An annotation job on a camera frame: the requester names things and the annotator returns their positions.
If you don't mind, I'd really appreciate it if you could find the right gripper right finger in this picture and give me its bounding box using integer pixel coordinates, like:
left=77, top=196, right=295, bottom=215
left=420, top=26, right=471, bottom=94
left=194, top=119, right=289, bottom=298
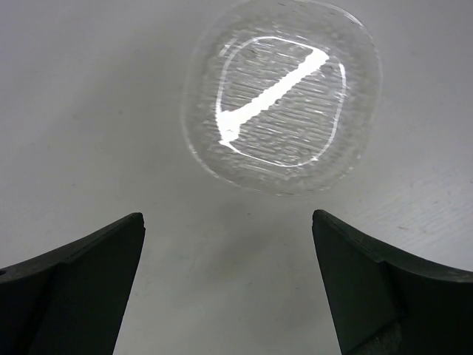
left=312, top=209, right=472, bottom=354

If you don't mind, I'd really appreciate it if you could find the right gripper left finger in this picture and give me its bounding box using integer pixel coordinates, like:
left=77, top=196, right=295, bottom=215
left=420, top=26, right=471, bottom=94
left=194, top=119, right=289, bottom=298
left=1, top=212, right=145, bottom=354

